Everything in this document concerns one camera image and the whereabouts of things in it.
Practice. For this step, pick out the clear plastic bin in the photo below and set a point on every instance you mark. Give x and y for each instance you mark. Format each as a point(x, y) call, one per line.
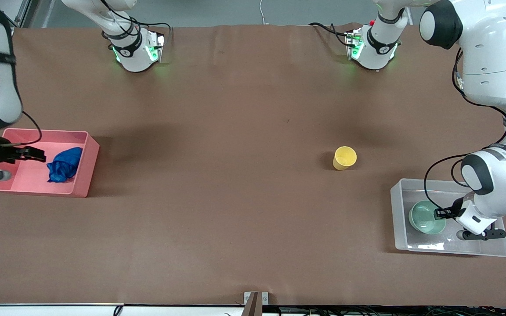
point(428, 246)

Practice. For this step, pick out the pink plastic box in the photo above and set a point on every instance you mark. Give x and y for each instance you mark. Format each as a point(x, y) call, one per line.
point(29, 184)

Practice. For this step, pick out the mint green bowl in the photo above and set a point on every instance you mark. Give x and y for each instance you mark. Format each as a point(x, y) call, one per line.
point(421, 218)

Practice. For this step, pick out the yellow plastic cup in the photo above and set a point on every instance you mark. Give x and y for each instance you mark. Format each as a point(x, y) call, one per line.
point(344, 158)

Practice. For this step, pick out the blue glove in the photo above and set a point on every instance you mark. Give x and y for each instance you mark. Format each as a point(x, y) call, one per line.
point(65, 166)

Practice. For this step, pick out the aluminium frame profile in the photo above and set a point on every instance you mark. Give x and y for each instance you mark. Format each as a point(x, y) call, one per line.
point(21, 13)

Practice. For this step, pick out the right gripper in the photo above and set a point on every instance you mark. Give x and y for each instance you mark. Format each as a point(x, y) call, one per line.
point(8, 153)

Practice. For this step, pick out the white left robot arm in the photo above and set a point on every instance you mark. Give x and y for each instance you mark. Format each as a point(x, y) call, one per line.
point(494, 57)

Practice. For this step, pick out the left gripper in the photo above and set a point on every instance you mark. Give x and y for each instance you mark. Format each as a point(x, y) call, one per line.
point(449, 212)

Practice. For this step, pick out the white table edge rail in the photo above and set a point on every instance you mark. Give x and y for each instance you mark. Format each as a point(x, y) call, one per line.
point(37, 310)

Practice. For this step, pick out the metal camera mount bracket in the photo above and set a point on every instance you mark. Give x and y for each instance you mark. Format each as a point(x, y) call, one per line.
point(253, 303)

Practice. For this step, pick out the brown table cover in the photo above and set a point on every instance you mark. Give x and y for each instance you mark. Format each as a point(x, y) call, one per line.
point(253, 131)

